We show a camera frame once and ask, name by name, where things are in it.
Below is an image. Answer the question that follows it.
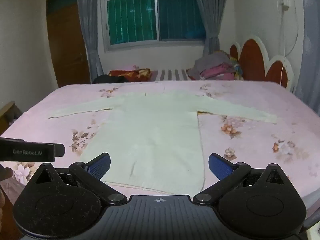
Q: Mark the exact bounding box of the white wall socket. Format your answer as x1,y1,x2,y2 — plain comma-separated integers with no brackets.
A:
278,0,291,12

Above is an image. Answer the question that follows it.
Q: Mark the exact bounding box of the black cloth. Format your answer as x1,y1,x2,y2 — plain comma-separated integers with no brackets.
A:
93,74,128,84

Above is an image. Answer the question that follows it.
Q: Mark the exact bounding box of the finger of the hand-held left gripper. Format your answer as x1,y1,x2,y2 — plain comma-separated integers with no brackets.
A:
53,143,66,157

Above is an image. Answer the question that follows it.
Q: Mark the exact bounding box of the pile of folded clothes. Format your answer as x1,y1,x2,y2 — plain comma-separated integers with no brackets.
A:
187,50,244,81

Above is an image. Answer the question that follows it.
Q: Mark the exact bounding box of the white cable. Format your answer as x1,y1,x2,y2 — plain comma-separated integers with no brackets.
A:
279,4,301,88

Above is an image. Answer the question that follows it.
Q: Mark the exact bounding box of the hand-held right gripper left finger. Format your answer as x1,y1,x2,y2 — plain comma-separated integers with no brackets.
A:
24,152,128,205

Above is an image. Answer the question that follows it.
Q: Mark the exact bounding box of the red and white headboard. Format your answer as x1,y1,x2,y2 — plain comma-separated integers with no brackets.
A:
229,35,297,93

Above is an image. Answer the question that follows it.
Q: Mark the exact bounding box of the pink floral blanket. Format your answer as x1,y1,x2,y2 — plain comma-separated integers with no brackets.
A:
0,80,320,207

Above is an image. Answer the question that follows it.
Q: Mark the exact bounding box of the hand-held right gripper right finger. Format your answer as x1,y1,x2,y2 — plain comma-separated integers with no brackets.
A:
193,152,293,205

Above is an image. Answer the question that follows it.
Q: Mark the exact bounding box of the brown wooden door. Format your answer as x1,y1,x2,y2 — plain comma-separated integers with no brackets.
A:
46,0,91,88

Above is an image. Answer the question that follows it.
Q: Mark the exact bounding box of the sliding glass window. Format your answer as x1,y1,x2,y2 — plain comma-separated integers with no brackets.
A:
103,0,207,52

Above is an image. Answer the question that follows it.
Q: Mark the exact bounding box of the grey curtain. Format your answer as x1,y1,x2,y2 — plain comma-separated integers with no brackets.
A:
298,0,320,118
192,0,222,55
76,0,105,84

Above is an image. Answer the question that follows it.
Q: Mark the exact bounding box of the white knit sweater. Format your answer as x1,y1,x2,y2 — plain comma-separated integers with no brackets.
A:
48,90,278,196

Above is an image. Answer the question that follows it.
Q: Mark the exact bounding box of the grey striped bedsheet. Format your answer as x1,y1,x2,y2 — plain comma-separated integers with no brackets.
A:
149,69,196,82

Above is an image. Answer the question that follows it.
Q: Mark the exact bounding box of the wooden furniture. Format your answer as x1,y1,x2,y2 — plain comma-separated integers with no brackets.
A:
0,101,23,136

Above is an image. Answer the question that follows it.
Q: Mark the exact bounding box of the red floral pillow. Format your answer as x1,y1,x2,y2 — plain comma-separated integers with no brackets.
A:
108,67,152,82

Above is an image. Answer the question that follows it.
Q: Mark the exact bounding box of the person's left hand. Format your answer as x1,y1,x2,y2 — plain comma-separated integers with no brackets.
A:
0,166,13,230

